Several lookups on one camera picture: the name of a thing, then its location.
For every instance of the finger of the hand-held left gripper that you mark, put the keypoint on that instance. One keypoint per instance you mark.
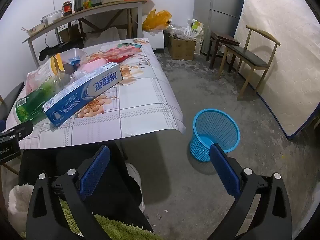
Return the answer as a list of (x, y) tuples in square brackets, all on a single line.
[(22, 130)]

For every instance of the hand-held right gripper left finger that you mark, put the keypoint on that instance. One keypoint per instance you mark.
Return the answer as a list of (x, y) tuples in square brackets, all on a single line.
[(96, 171)]

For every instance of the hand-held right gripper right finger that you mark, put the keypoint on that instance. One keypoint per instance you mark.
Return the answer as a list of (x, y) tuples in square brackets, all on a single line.
[(225, 172)]

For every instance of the green plastic bottle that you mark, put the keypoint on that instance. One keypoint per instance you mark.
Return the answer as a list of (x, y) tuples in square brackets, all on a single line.
[(32, 102)]

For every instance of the blue plastic waste basket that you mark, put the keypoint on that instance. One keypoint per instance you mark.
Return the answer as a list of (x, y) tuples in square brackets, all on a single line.
[(215, 132)]

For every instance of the blue white toothpaste box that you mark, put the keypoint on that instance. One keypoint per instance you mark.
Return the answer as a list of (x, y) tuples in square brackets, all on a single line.
[(82, 92)]

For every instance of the shiny red plastic packet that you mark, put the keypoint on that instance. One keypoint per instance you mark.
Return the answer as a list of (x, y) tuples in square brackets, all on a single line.
[(117, 55)]

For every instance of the red snack bag green top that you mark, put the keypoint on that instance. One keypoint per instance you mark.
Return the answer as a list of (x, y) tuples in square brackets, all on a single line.
[(130, 47)]

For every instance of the person's black trouser leg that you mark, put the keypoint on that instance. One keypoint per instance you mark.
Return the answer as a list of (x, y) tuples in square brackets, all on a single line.
[(117, 180)]

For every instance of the black chair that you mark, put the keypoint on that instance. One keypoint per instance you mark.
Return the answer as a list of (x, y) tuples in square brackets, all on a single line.
[(10, 105)]

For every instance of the person's white shoe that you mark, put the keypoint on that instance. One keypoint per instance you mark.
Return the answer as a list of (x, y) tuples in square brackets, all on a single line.
[(136, 180)]

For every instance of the pink patterned plastic bag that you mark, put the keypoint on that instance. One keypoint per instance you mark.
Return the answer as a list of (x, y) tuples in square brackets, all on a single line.
[(35, 81)]

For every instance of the white fluffy cloth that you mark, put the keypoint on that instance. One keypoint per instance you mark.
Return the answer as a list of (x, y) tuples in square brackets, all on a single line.
[(20, 202)]

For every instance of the green fluffy cloth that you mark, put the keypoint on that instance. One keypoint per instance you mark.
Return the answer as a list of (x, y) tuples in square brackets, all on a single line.
[(115, 230)]

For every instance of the white snack bag yellow top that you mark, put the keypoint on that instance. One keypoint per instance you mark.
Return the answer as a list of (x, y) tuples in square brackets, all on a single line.
[(53, 63)]

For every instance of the table with floral tablecloth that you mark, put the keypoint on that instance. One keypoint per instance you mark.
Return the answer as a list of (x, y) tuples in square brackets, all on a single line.
[(140, 100)]

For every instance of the black clothing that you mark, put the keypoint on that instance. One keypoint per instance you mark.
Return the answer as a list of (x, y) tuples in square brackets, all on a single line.
[(53, 50)]

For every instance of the clear plastic container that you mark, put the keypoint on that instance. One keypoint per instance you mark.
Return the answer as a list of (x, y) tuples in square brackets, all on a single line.
[(75, 53)]

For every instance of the bowl with chopsticks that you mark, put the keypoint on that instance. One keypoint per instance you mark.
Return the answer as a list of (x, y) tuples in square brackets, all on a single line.
[(33, 30)]

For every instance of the clear glass bowl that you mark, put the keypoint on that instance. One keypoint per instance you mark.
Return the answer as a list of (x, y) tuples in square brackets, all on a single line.
[(52, 17)]

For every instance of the wooden chair dark seat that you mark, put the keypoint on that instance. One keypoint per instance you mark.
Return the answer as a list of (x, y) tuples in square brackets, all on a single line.
[(250, 57)]

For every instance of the white pillow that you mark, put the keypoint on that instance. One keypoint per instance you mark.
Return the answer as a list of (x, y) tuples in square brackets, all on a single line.
[(105, 36)]

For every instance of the dark jar red lid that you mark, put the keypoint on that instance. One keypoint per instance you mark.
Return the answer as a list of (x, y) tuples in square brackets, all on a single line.
[(67, 8)]

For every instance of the white mattress blue border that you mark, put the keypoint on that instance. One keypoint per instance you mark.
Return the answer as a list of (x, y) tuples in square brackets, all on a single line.
[(282, 55)]

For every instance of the cardboard box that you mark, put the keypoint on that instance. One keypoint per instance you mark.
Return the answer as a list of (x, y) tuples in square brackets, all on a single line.
[(181, 48)]

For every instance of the dark wooden stool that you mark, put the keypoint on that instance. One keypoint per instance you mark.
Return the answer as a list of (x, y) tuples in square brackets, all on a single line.
[(223, 40)]

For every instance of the white cabinet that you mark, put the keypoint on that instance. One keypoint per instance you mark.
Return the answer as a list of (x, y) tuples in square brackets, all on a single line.
[(155, 40)]

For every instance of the green white bag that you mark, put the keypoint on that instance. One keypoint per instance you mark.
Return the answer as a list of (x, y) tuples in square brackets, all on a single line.
[(197, 28)]

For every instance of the long wooden side table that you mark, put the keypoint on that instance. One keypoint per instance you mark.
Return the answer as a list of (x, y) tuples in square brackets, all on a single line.
[(105, 7)]

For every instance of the pile of clear plastic bags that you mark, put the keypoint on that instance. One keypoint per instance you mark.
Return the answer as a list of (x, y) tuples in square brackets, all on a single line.
[(180, 30)]

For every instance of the yellow plastic bag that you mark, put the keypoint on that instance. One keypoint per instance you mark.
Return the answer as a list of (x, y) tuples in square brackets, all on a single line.
[(157, 20)]

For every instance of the grey refrigerator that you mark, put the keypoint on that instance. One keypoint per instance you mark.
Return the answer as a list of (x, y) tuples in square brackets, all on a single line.
[(220, 5)]

